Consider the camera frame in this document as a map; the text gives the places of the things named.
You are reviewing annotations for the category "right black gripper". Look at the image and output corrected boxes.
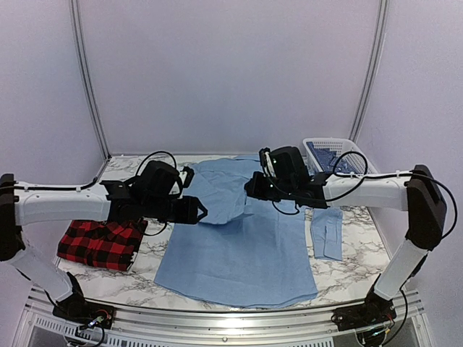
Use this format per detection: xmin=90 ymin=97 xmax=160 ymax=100
xmin=244 ymin=171 xmax=295 ymax=202

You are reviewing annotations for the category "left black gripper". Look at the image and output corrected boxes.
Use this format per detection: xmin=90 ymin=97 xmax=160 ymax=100
xmin=143 ymin=196 xmax=208 ymax=225

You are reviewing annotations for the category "light blue long sleeve shirt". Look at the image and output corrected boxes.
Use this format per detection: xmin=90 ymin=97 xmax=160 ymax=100
xmin=153 ymin=154 xmax=344 ymax=309

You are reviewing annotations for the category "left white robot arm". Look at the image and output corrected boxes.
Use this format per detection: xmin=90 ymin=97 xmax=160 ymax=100
xmin=1 ymin=160 xmax=208 ymax=322

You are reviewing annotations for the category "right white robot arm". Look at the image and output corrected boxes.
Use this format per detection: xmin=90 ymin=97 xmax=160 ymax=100
xmin=245 ymin=147 xmax=450 ymax=324

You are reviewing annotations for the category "blue patterned shirt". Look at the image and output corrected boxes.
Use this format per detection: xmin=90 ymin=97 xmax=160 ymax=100
xmin=307 ymin=142 xmax=368 ymax=174

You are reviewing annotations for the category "white plastic basket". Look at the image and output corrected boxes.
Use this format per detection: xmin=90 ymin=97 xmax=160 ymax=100
xmin=302 ymin=137 xmax=378 ymax=176

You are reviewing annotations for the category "red black plaid shirt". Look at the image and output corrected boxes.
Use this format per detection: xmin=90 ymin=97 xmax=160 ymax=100
xmin=56 ymin=219 xmax=148 ymax=272

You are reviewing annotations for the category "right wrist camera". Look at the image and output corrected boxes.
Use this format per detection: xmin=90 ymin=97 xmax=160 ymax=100
xmin=259 ymin=147 xmax=276 ymax=177

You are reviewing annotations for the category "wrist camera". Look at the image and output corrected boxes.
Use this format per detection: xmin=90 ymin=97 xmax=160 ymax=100
xmin=259 ymin=147 xmax=276 ymax=177
xmin=179 ymin=166 xmax=195 ymax=189

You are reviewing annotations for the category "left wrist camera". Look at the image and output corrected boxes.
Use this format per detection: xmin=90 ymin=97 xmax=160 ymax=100
xmin=179 ymin=166 xmax=195 ymax=189

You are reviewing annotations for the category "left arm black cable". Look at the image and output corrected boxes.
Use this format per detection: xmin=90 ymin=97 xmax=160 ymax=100
xmin=21 ymin=150 xmax=178 ymax=192

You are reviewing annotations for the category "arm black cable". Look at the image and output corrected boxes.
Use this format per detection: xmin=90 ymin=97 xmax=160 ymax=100
xmin=332 ymin=150 xmax=457 ymax=239
xmin=21 ymin=150 xmax=178 ymax=192

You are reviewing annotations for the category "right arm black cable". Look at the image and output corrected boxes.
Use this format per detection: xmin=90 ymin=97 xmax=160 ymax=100
xmin=332 ymin=150 xmax=457 ymax=239

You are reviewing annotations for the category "aluminium front frame rail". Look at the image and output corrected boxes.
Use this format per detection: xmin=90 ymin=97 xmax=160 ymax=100
xmin=21 ymin=301 xmax=428 ymax=347

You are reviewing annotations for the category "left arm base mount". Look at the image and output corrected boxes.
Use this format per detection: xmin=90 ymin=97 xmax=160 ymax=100
xmin=53 ymin=301 xmax=116 ymax=330

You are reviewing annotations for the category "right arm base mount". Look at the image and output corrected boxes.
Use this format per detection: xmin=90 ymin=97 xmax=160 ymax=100
xmin=331 ymin=303 xmax=396 ymax=331

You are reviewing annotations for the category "left aluminium wall post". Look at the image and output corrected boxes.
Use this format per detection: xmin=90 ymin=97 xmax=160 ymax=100
xmin=69 ymin=0 xmax=111 ymax=160

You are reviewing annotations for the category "aluminium wall post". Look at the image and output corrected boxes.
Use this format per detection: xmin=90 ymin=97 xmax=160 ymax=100
xmin=349 ymin=0 xmax=390 ymax=142
xmin=69 ymin=0 xmax=111 ymax=160

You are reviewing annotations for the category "right aluminium wall post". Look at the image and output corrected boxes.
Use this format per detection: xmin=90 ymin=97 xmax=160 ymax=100
xmin=349 ymin=0 xmax=390 ymax=142

